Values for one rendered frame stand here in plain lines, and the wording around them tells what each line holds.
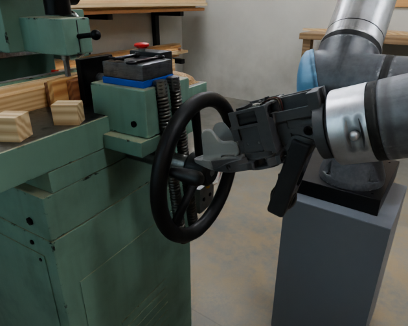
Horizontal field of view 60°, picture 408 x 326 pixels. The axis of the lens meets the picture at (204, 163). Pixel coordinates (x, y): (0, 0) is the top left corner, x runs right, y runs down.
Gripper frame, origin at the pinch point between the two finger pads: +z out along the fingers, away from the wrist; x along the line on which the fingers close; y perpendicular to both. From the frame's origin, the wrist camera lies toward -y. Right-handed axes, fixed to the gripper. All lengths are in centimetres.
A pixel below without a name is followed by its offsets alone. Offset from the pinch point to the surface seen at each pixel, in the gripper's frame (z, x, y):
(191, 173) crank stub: 1.3, 2.1, -0.7
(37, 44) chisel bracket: 36.2, -5.8, 28.7
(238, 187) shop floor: 86, -143, -62
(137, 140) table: 14.7, -2.6, 5.1
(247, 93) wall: 168, -348, -23
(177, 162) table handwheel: 11.7, -7.7, -1.4
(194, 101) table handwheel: 2.5, -5.9, 8.9
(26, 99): 35.1, 2.1, 18.3
